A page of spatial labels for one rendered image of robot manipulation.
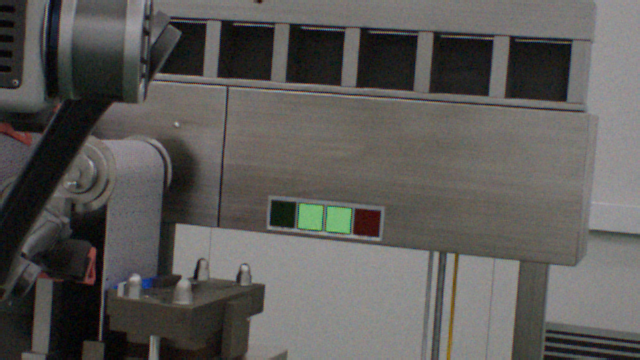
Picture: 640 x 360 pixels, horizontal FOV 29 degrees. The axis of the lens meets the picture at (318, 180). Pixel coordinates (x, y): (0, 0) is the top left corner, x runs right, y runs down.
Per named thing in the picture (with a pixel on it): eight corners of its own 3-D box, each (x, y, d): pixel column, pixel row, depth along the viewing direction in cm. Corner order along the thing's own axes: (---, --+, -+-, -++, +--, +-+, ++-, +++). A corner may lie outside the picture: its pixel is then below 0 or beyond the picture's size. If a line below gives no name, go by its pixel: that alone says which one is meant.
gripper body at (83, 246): (82, 279, 213) (66, 260, 207) (30, 273, 216) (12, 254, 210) (93, 246, 216) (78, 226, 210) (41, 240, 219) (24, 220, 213)
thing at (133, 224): (101, 297, 232) (108, 199, 231) (153, 284, 255) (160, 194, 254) (103, 297, 232) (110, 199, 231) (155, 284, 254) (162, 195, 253)
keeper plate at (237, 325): (220, 358, 239) (224, 302, 238) (238, 350, 248) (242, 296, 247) (232, 360, 238) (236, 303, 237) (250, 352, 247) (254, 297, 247)
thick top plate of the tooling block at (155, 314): (109, 329, 227) (111, 297, 227) (193, 303, 265) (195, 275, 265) (189, 340, 222) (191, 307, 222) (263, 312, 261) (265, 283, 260)
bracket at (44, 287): (19, 359, 229) (30, 195, 227) (37, 354, 235) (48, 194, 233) (43, 363, 227) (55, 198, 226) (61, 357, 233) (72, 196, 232)
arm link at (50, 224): (37, 272, 161) (-35, 228, 160) (14, 308, 162) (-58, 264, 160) (82, 224, 204) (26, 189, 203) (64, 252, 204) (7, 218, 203)
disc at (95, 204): (43, 208, 235) (48, 131, 234) (44, 208, 235) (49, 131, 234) (113, 216, 230) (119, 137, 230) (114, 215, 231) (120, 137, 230)
